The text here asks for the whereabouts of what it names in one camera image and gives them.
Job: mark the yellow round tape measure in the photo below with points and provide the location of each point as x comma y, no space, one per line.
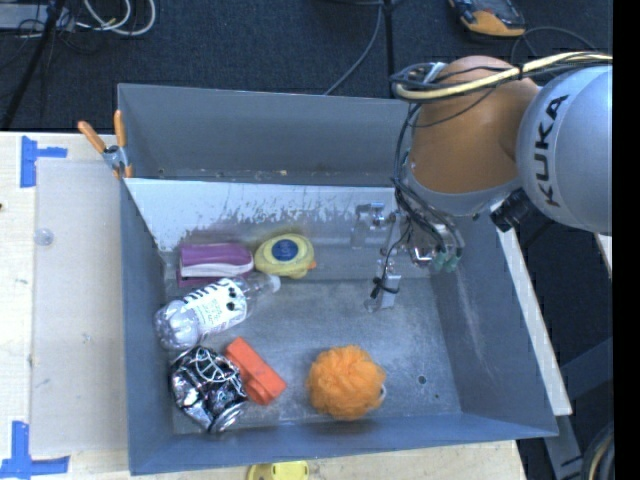
285,255

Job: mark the grey metal bin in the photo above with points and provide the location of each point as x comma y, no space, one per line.
320,318

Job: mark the orange fluffy bath pouf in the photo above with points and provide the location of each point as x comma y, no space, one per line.
345,383

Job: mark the orange flat block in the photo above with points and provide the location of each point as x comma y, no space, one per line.
255,370

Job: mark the clear plastic bottle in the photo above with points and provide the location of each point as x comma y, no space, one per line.
210,310

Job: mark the pale wood flat board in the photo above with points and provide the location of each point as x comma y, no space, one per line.
75,318

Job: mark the black cylinder on white bracket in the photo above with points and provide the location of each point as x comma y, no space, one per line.
512,210

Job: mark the crushed black and silver can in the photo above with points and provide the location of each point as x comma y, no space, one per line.
207,390

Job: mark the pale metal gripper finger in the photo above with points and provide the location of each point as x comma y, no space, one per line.
387,288
367,220

